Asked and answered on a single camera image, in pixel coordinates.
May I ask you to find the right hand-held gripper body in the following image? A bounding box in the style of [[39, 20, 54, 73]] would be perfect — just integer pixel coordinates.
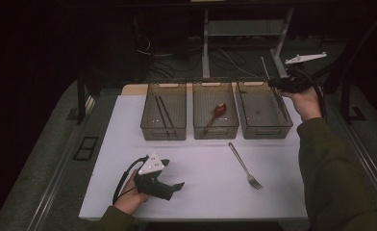
[[282, 51, 328, 94]]

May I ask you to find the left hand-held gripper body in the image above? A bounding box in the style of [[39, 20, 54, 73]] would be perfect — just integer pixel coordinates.
[[133, 151, 177, 202]]

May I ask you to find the transparent grey plastic bin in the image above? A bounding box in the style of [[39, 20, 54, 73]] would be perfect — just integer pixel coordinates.
[[236, 79, 294, 141], [139, 80, 188, 141], [192, 80, 240, 141]]

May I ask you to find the black chopstick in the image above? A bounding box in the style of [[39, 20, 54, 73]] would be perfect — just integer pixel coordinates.
[[154, 95, 172, 137], [159, 95, 177, 129]]

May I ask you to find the brown wooden spoon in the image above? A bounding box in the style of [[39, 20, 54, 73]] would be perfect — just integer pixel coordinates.
[[203, 102, 228, 135]]

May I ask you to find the steel fork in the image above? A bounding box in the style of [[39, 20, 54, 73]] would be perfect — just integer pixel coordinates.
[[227, 141, 264, 191]]

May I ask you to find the person's right hand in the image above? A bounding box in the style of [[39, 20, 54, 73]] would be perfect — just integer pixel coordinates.
[[278, 86, 324, 123]]

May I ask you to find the person's left hand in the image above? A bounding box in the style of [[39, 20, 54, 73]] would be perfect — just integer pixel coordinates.
[[113, 169, 151, 216]]

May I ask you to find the black angled stand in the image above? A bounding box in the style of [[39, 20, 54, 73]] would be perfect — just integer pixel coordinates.
[[339, 75, 367, 125]]

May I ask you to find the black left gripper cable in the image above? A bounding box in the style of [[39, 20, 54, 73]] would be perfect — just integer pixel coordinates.
[[112, 155, 150, 205]]

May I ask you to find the white floor cable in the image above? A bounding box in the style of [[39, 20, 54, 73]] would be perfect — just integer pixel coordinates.
[[219, 47, 259, 79]]

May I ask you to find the grey metal table frame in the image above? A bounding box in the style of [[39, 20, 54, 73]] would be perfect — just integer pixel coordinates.
[[201, 8, 295, 81]]

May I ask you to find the bundle of black floor cables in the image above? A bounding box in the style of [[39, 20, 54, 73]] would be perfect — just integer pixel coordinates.
[[133, 33, 210, 81]]

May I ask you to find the black stand post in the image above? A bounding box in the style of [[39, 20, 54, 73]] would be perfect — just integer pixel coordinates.
[[75, 70, 96, 126]]

